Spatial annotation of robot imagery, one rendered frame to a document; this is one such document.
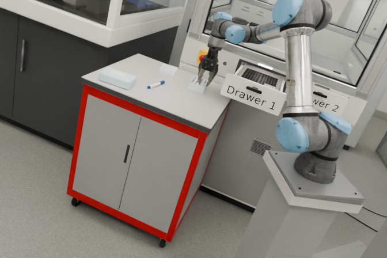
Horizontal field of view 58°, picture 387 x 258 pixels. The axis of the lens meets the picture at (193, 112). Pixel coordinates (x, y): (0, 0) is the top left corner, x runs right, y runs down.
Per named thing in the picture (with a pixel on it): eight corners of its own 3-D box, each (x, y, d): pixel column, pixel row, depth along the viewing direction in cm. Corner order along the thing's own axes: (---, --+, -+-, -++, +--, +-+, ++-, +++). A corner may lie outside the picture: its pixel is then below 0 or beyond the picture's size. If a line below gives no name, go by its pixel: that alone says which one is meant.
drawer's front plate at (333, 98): (340, 117, 185) (349, 99, 180) (287, 98, 189) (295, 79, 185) (339, 116, 186) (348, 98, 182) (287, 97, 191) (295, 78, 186)
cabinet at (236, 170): (298, 236, 217) (357, 126, 185) (149, 171, 235) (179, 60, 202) (300, 165, 303) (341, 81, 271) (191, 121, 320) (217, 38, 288)
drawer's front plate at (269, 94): (278, 116, 161) (287, 95, 157) (219, 94, 166) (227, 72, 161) (278, 114, 163) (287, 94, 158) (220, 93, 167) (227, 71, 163)
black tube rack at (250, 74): (269, 102, 170) (274, 90, 167) (235, 89, 173) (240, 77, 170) (273, 89, 190) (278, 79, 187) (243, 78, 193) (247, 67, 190)
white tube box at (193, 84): (203, 93, 176) (204, 87, 175) (186, 88, 177) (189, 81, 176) (207, 86, 188) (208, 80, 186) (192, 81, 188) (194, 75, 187)
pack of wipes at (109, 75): (135, 84, 163) (137, 75, 161) (128, 91, 154) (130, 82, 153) (105, 74, 164) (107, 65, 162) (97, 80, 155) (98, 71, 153)
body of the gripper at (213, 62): (198, 68, 167) (205, 45, 162) (201, 64, 175) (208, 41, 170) (213, 74, 166) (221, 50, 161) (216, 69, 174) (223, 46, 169)
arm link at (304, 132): (332, 152, 116) (325, -9, 119) (299, 155, 109) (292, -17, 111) (304, 151, 126) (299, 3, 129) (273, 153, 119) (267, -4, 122)
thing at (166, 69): (174, 76, 187) (174, 74, 186) (158, 72, 187) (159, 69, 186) (177, 69, 199) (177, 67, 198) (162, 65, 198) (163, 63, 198)
